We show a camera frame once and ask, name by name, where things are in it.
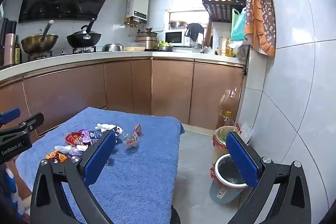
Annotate green plastic bag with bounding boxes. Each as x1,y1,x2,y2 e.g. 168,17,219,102
230,9,248,42

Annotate gas stove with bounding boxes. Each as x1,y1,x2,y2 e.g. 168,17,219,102
26,46,97,62

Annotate olive oil bottle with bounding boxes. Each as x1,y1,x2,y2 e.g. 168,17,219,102
14,35,21,64

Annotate large oil bottle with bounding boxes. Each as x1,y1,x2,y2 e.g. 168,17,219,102
217,88,240,130

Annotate small yellow capped oil bottle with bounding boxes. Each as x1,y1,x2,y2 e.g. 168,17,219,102
220,110,235,127

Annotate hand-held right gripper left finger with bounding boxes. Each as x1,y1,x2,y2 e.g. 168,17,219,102
30,130,117,224

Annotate clear plastic wrapper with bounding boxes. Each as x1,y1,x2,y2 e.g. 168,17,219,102
121,132,139,148

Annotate white water heater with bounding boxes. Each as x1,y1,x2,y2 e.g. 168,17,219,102
126,0,150,21

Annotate brown cooking pot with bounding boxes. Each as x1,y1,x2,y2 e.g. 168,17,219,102
135,27,159,50

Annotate black wok with lid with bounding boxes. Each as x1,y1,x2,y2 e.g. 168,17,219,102
66,18,102,48

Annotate brown lower cabinets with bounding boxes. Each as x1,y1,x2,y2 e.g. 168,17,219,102
0,57,246,201

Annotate yellow sauce bottle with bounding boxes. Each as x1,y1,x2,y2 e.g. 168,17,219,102
226,39,235,57

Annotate black cloth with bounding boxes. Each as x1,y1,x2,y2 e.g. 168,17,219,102
184,23,205,41

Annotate pink thermos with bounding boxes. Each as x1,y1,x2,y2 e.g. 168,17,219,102
4,20,17,65

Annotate person's left hand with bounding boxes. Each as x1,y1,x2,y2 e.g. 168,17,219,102
6,168,26,214

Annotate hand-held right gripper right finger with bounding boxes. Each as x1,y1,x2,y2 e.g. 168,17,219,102
226,131,311,224

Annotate orange floral apron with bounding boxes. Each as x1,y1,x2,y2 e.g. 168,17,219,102
244,0,276,57

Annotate steel bowl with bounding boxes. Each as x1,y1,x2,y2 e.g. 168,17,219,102
102,44,124,52

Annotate beige bucket with red bag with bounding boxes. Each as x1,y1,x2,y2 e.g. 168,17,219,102
212,126,237,165

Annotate bowl of green vegetables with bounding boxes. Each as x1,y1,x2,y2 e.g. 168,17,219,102
157,40,174,52

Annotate purple plastic wrapper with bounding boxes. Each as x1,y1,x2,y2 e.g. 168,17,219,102
77,129,92,142

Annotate orange printed snack wrapper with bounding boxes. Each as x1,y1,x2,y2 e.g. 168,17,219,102
46,150,70,164

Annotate white rimmed blue bin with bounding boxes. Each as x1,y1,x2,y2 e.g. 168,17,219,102
209,153,248,205

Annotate steel basin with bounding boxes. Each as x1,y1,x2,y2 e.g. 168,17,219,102
168,20,188,30

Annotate red candy wrapper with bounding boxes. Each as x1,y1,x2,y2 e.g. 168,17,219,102
133,123,144,137

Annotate black knife holder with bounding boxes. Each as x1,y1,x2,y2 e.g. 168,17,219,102
0,17,9,67

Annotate brass wok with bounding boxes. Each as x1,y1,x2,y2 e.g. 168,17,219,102
21,20,59,55

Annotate clear plastic bag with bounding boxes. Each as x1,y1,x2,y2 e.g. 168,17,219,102
236,122,254,144

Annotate blue towel covered table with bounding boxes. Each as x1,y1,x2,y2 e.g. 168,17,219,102
16,107,185,224

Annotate white microwave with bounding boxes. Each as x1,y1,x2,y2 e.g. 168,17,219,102
165,30,191,47

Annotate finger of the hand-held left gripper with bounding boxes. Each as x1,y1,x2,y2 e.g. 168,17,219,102
0,107,21,125
18,112,45,133

